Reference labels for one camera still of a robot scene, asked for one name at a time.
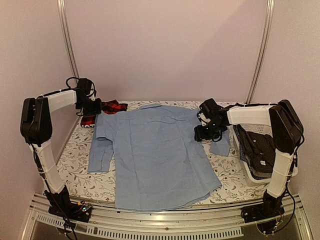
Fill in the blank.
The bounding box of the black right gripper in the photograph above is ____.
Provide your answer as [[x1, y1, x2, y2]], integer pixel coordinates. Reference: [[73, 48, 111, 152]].
[[193, 120, 223, 142]]

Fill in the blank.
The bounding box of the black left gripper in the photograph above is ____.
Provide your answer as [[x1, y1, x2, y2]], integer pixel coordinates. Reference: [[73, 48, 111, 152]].
[[77, 97, 103, 117]]

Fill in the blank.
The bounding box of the light blue long sleeve shirt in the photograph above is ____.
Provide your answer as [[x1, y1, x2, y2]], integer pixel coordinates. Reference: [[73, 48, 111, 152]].
[[88, 104, 222, 212]]

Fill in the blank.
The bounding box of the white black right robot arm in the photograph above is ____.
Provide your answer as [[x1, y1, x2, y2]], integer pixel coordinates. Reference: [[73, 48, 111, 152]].
[[194, 98, 305, 218]]

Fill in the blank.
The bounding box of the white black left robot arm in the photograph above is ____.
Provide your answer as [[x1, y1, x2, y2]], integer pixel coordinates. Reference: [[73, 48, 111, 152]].
[[20, 78, 101, 217]]

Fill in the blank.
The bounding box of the red black plaid shirt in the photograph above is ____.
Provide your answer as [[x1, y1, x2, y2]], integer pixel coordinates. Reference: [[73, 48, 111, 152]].
[[80, 99, 128, 128]]

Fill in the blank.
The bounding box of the blue checked shirt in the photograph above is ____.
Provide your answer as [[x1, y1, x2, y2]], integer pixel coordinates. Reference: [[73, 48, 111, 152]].
[[232, 124, 265, 182]]

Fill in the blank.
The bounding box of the white plastic laundry basket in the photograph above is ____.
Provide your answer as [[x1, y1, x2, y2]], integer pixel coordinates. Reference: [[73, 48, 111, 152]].
[[232, 121, 299, 185]]

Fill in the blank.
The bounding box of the black striped shirt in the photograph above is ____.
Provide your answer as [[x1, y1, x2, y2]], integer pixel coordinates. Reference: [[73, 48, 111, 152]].
[[243, 128, 276, 178]]

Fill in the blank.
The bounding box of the floral patterned table cloth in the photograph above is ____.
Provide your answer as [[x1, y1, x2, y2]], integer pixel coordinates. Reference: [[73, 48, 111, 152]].
[[57, 101, 269, 205]]

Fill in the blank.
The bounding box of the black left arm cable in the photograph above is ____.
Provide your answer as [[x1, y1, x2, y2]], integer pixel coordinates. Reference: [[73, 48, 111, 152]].
[[65, 76, 97, 101]]

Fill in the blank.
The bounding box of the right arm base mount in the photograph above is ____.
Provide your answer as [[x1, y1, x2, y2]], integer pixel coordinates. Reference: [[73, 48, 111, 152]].
[[240, 201, 285, 223]]

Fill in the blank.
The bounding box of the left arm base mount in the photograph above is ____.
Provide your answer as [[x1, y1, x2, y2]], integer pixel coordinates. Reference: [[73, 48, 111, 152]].
[[48, 201, 92, 223]]

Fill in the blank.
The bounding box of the left aluminium frame post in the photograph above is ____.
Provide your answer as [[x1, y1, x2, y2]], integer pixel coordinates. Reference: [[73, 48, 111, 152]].
[[56, 0, 79, 78]]

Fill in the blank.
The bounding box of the aluminium frame post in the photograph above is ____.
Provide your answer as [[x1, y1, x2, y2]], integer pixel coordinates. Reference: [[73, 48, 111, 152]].
[[56, 0, 79, 78], [245, 0, 275, 104]]

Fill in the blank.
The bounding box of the aluminium front rail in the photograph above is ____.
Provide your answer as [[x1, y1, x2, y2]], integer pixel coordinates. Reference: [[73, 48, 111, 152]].
[[21, 193, 314, 240]]

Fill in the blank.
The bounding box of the right aluminium frame post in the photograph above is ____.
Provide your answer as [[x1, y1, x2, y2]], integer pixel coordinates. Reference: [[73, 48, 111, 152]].
[[245, 0, 275, 104]]

